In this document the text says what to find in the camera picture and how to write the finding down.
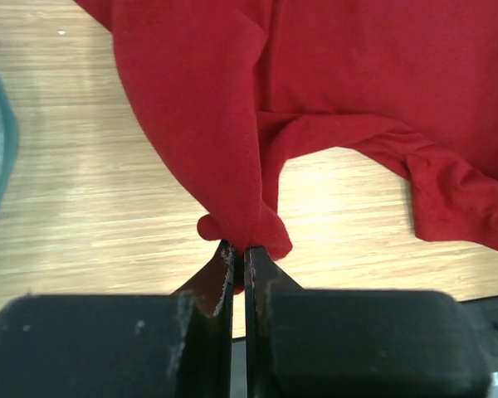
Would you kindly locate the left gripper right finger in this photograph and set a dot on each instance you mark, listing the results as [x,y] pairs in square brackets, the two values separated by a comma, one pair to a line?
[355,342]

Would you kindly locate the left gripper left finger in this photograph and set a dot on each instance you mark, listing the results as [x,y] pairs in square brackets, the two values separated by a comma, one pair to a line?
[124,345]

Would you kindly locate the dark red t shirt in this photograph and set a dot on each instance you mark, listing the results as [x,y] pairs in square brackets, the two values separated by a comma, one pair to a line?
[228,91]

